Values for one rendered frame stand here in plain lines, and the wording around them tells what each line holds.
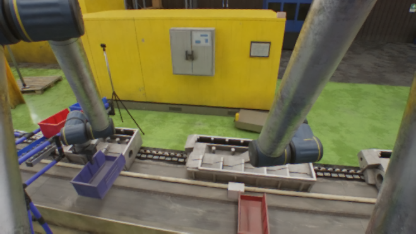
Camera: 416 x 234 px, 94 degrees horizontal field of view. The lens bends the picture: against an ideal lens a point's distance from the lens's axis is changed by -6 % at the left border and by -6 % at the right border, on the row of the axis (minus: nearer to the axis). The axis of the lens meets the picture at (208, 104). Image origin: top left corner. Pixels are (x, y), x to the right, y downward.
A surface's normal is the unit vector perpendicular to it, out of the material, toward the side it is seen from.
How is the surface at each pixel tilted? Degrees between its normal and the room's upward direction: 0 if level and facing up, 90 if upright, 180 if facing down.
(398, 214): 87
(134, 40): 90
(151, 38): 90
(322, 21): 102
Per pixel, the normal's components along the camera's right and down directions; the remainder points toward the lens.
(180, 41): -0.15, 0.47
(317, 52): -0.50, 0.64
